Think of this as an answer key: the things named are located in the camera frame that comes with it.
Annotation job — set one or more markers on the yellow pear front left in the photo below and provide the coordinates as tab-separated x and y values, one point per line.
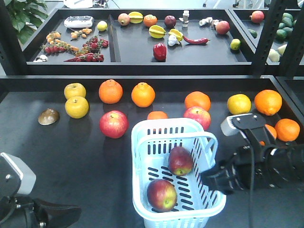
76	107

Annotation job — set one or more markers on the orange with knob left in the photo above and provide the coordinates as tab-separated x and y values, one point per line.
110	92

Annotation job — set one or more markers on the black upper display tray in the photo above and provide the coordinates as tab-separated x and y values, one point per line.
228	51

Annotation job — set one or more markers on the white garlic bulb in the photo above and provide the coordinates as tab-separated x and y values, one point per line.
172	41

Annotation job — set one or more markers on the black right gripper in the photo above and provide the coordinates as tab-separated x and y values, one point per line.
269	167

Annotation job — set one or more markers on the red apple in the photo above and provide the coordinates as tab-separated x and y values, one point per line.
114	124
200	115
161	195
180	161

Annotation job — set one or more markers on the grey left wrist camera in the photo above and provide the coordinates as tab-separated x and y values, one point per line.
16	177

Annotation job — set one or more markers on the small orange rightmost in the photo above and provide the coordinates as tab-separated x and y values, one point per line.
287	130

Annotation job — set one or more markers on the potted green plant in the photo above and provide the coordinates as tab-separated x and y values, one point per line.
26	16

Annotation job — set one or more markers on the small orange centre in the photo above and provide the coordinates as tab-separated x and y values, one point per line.
157	115

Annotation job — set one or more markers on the small orange right pair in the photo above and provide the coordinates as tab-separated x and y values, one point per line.
267	134

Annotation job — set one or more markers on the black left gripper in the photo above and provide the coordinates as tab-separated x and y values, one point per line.
25	212

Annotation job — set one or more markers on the red bell pepper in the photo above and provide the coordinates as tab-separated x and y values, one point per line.
159	51

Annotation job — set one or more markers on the orange behind middle apple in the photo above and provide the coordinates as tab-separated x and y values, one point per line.
199	99

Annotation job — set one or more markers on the yellow pear back left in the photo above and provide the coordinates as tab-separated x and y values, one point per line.
74	89

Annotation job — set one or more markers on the yellow starfruit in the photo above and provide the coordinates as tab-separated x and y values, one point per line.
157	31

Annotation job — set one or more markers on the orange with knob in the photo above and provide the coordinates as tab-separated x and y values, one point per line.
143	95
110	92

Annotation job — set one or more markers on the yellow round pear right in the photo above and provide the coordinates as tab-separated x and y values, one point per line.
239	104

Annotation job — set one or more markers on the light blue plastic basket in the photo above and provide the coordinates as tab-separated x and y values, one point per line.
168	157

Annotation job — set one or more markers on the large orange far right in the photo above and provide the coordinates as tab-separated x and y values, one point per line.
268	102

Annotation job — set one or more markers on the red chili pepper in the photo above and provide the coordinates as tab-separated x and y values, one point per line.
201	41

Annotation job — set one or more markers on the white handheld device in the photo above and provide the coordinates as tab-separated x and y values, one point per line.
75	22

